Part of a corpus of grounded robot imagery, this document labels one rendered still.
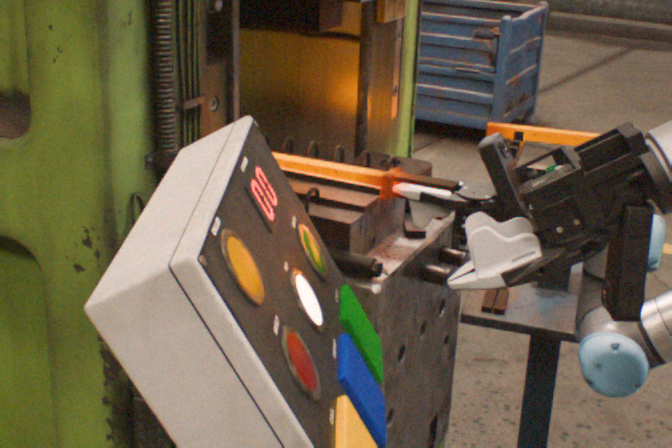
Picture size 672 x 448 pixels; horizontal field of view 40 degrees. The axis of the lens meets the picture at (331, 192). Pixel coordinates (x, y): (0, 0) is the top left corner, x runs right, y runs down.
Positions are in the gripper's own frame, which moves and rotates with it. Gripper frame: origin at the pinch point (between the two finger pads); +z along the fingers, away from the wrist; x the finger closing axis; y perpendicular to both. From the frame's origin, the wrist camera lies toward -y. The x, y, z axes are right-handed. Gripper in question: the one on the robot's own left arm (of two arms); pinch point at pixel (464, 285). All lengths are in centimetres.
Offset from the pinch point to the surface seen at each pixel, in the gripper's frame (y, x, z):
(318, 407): 6.5, 21.6, 11.2
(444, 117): -102, -415, 9
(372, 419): -1.0, 13.6, 10.5
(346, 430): 3.5, 21.0, 10.5
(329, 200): 0.3, -41.6, 15.4
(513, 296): -44, -79, 1
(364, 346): 0.3, 3.5, 10.4
